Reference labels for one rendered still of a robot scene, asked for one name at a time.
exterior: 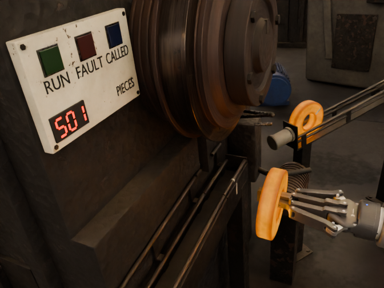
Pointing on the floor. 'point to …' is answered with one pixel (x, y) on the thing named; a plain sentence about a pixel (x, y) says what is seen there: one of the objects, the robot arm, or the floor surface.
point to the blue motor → (278, 88)
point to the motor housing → (287, 234)
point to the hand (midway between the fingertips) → (274, 197)
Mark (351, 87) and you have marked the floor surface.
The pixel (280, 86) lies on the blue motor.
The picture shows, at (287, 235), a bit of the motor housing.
